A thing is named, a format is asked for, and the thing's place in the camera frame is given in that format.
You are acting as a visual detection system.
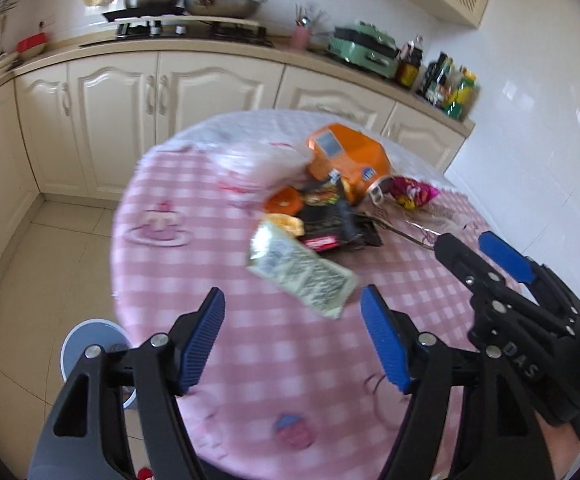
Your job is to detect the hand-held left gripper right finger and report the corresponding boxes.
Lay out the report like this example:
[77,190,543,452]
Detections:
[360,285,553,480]

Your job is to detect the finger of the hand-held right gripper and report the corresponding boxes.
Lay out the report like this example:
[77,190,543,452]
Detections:
[435,232,578,341]
[479,231,580,318]

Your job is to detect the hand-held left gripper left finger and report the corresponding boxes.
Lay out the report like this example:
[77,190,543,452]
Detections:
[27,287,227,480]

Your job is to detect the pink snack packet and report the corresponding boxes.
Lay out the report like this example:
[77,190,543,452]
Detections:
[387,176,441,211]

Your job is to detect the pale blue waste bin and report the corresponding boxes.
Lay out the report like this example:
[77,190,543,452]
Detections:
[60,318,138,408]

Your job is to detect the green packet with white label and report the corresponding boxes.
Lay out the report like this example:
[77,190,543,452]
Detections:
[247,220,358,318]

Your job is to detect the black snack packet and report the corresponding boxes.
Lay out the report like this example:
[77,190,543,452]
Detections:
[300,180,383,253]

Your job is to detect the yellow snack piece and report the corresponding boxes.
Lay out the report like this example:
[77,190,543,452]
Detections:
[267,212,305,236]

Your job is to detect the orange carton box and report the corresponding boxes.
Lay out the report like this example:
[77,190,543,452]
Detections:
[306,122,391,206]

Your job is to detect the orange round lid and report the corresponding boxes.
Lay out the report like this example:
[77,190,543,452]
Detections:
[265,187,303,216]

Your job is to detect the clear plastic bag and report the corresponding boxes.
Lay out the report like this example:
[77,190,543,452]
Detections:
[212,140,313,206]

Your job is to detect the person's right forearm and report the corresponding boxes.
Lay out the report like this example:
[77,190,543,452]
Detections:
[537,412,580,480]

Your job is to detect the clear plastic wrapper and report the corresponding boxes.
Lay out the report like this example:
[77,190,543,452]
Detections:
[400,205,471,241]

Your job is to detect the dark sauce bottle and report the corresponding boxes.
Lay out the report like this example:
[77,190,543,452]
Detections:
[396,35,425,88]

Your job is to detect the green electric cooker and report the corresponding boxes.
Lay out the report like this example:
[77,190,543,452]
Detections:
[327,22,401,80]

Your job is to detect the beige kitchen countertop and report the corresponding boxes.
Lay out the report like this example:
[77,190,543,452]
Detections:
[0,35,476,136]

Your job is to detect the cream base cabinets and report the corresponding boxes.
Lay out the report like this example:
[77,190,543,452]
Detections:
[0,50,473,321]

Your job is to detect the pink utensil holder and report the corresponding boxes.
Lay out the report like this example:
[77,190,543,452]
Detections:
[291,25,313,51]

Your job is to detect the black gas hob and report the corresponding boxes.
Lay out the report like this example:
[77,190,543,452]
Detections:
[80,22,275,50]

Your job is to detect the red bowl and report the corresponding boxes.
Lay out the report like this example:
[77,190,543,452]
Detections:
[16,32,50,56]

